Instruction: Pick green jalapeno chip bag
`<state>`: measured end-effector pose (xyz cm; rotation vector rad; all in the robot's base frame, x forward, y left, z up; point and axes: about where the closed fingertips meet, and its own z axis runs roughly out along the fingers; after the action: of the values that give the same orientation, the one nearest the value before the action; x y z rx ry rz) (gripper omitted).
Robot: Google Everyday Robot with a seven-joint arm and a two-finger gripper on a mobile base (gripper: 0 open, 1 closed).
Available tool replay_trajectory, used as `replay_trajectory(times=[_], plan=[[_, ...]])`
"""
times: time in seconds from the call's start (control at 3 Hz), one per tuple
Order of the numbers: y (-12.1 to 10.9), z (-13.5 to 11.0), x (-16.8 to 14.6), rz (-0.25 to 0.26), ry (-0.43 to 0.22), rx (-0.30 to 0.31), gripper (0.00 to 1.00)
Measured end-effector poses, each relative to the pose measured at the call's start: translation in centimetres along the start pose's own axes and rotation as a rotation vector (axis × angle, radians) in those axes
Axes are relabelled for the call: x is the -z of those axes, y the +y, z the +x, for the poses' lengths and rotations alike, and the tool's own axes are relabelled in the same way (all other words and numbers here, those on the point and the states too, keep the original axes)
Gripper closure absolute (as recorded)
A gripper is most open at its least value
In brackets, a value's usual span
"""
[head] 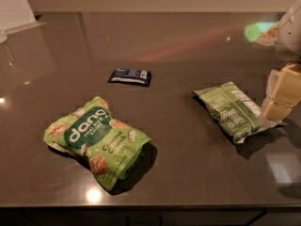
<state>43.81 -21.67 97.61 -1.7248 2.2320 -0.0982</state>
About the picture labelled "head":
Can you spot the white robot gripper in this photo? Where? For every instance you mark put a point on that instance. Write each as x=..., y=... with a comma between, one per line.
x=290, y=35

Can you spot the green jalapeno chip bag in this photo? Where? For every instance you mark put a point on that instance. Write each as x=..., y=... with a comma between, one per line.
x=237, y=115

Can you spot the green dang rice chips bag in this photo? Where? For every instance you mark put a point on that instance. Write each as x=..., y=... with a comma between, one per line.
x=91, y=133

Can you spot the dark blue snack packet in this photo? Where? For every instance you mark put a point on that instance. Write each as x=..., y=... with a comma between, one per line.
x=130, y=76

